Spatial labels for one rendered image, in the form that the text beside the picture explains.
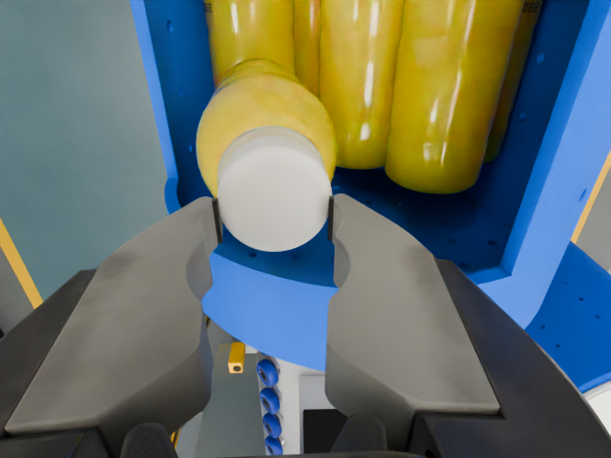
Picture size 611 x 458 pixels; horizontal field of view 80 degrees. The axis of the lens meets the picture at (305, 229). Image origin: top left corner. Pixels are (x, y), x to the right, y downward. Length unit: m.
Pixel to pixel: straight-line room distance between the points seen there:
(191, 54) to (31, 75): 1.34
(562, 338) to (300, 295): 0.63
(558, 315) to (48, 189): 1.71
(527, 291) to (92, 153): 1.55
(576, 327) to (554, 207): 0.59
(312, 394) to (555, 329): 0.43
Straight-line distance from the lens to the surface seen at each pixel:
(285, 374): 0.72
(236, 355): 0.68
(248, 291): 0.19
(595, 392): 0.73
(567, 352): 0.75
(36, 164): 1.77
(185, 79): 0.31
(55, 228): 1.89
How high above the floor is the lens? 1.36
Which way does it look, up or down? 59 degrees down
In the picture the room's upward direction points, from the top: 177 degrees clockwise
